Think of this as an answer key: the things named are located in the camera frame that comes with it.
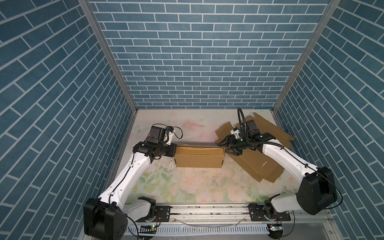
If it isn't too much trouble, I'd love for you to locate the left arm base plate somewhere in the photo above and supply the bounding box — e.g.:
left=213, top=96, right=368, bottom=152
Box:
left=128, top=205, right=172, bottom=223

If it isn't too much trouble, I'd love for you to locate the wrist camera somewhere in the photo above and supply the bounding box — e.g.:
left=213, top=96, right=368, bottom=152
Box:
left=230, top=128, right=242, bottom=139
left=164, top=126, right=175, bottom=146

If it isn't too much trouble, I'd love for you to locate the left aluminium corner post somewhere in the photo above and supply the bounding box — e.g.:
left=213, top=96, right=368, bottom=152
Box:
left=78, top=0, right=138, bottom=114

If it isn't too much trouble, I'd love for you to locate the brown cardboard box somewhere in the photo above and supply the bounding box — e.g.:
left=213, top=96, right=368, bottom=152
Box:
left=174, top=146, right=226, bottom=168
left=215, top=109, right=300, bottom=183

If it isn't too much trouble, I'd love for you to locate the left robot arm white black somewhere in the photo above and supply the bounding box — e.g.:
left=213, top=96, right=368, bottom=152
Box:
left=84, top=124, right=177, bottom=240

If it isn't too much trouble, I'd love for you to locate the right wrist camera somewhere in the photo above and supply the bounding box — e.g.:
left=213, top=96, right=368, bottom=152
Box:
left=230, top=128, right=242, bottom=139

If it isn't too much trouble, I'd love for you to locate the right aluminium corner post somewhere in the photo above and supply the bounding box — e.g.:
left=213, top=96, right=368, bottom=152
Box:
left=272, top=0, right=341, bottom=114

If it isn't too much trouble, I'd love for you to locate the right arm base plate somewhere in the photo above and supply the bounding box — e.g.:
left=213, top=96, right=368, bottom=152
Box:
left=248, top=204, right=291, bottom=222

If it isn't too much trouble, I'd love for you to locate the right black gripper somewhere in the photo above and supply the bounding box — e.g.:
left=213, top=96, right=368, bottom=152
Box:
left=217, top=134, right=251, bottom=156

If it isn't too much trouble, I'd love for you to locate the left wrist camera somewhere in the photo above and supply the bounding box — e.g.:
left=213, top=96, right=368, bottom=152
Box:
left=164, top=126, right=175, bottom=146

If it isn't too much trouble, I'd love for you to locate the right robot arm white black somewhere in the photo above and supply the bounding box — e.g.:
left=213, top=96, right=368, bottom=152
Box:
left=216, top=120, right=339, bottom=220

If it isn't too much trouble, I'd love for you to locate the right green circuit board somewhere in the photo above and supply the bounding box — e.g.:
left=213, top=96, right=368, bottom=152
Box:
left=268, top=224, right=284, bottom=232

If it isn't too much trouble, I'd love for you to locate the aluminium front rail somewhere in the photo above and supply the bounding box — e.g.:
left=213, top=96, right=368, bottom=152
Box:
left=85, top=202, right=335, bottom=226

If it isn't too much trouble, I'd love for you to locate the aluminium corner post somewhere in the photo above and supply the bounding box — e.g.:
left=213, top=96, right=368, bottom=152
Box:
left=78, top=0, right=138, bottom=114
left=272, top=0, right=341, bottom=114

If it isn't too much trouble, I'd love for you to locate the left green circuit board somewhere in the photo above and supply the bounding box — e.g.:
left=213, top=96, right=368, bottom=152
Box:
left=139, top=225, right=158, bottom=235

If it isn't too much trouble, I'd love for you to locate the white slotted cable duct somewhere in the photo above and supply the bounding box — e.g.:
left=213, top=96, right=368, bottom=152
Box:
left=124, top=224, right=270, bottom=237

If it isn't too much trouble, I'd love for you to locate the green circuit board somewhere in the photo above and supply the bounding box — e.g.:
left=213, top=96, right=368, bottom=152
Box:
left=139, top=225, right=158, bottom=235
left=268, top=224, right=284, bottom=232

